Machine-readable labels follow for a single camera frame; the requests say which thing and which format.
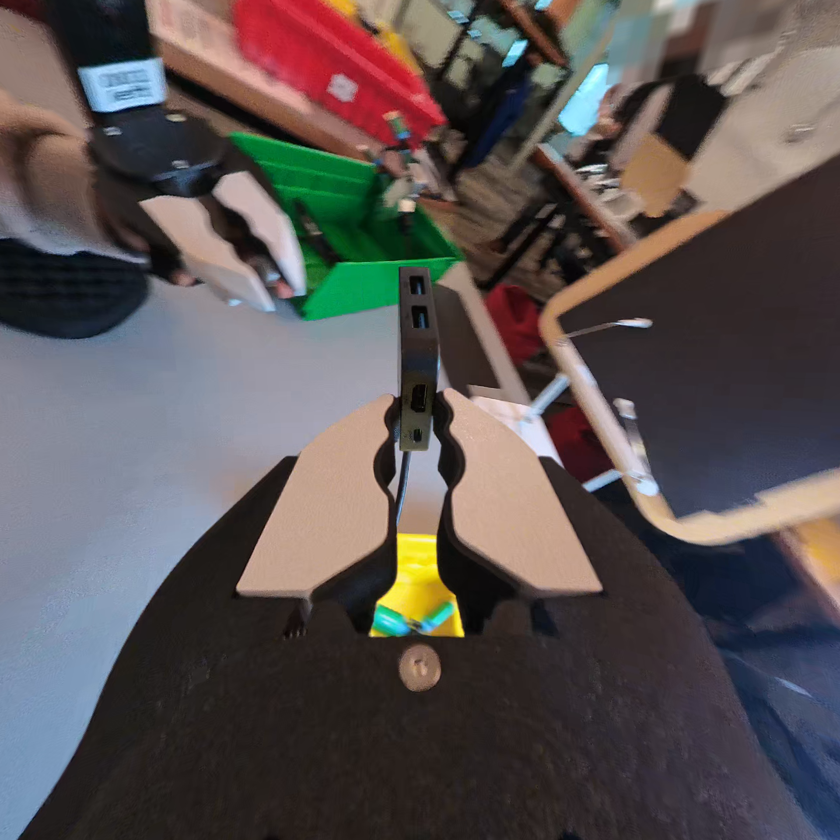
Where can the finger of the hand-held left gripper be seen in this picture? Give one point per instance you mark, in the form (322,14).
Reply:
(269,223)
(203,249)

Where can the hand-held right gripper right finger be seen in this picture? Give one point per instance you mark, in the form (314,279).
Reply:
(512,512)

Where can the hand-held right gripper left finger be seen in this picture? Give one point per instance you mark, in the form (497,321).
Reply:
(321,512)

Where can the yellow plastic bin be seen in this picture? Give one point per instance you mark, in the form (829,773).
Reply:
(417,571)

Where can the green plastic bin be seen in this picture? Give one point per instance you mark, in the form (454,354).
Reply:
(367,289)

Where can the silver HDMI switch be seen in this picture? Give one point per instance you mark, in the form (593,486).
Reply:
(401,195)

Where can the black USB hub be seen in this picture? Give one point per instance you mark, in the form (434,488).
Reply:
(417,348)

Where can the person's left hand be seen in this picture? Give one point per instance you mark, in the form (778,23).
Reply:
(124,216)

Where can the red bag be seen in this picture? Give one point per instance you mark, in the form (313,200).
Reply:
(515,321)
(581,446)

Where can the wooden side table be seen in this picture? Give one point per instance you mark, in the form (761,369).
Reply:
(216,72)

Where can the white board stand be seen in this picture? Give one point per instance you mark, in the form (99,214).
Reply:
(505,413)

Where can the black mesh wrist rest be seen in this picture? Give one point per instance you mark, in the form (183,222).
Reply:
(65,295)

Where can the red plastic bin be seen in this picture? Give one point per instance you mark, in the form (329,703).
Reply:
(315,46)

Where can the white tethered peg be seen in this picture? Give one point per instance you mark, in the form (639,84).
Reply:
(633,323)

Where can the black board with wooden rim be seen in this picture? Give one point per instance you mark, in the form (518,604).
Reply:
(722,361)

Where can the background wooden desk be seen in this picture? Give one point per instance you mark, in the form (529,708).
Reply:
(577,190)

